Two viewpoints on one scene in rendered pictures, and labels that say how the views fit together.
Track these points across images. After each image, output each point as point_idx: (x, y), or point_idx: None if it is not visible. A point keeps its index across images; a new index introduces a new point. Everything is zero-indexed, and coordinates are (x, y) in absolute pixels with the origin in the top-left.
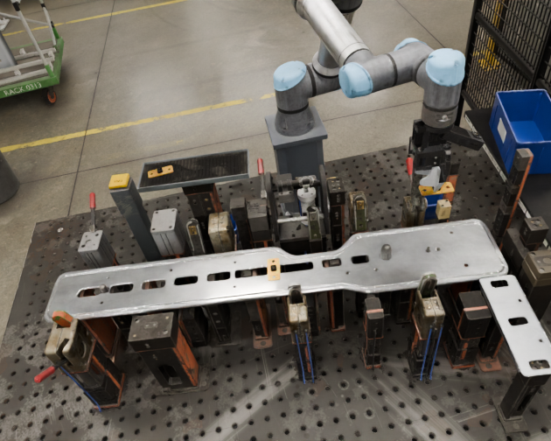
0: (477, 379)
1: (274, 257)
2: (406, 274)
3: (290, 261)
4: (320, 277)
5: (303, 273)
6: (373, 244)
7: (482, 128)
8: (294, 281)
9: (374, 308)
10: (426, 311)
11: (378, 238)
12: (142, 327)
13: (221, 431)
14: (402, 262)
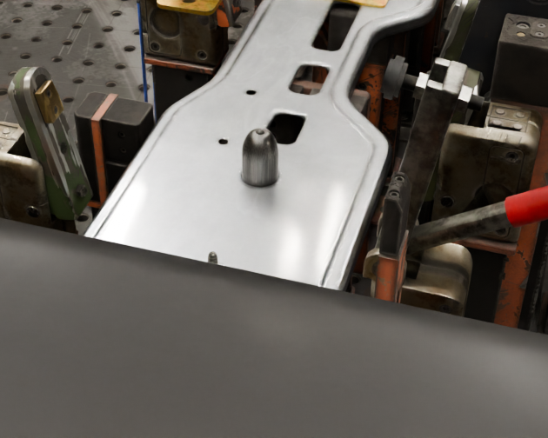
0: None
1: (391, 2)
2: (161, 187)
3: (361, 22)
4: (270, 49)
5: (305, 29)
6: (322, 169)
7: None
8: (290, 12)
9: (111, 109)
10: None
11: (342, 186)
12: None
13: (146, 71)
14: (207, 196)
